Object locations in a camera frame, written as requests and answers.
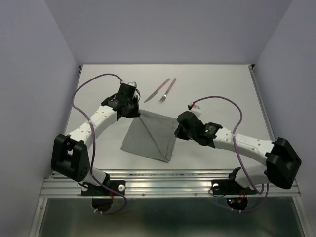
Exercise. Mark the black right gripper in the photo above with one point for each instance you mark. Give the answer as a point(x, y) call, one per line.
point(178, 133)

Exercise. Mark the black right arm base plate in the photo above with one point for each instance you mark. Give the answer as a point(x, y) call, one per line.
point(223, 187)

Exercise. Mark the pink handled knife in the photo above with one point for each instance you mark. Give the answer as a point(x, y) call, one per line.
point(157, 90)

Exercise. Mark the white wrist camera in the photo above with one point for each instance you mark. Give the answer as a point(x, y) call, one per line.
point(134, 84)
point(195, 110)

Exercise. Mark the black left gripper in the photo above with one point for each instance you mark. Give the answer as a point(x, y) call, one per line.
point(136, 113)

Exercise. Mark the aluminium mounting rail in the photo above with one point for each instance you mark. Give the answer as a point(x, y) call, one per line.
point(144, 183)

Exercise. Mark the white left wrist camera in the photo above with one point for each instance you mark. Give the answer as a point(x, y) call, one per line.
point(134, 84)

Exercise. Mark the pink handled fork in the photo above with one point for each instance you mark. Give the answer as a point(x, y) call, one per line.
point(163, 98)

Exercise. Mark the grey cloth napkin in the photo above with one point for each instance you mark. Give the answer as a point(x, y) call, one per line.
point(152, 136)

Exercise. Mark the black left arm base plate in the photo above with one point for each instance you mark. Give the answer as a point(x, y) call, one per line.
point(90, 190)

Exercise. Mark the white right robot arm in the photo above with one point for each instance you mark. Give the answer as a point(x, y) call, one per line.
point(278, 161)

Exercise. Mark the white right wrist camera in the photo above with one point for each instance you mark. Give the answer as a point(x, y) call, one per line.
point(195, 110)

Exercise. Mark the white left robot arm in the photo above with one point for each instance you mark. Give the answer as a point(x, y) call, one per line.
point(70, 152)

